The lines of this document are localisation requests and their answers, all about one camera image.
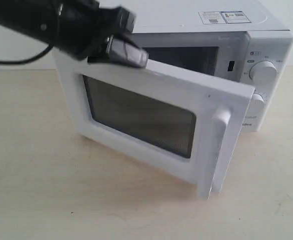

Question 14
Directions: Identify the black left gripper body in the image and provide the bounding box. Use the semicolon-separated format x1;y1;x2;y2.
23;0;117;61

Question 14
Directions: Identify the white microwave door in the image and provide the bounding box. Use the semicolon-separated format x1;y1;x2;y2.
53;50;255;199

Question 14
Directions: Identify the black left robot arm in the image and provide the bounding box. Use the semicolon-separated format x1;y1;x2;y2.
0;0;149;69

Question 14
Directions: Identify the white microwave oven body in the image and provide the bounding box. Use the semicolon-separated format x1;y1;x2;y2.
123;0;293;132

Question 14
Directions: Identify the upper white control knob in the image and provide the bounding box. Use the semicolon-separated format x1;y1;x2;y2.
249;61;278;85

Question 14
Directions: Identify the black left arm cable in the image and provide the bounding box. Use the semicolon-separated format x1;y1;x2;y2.
0;43;54;65

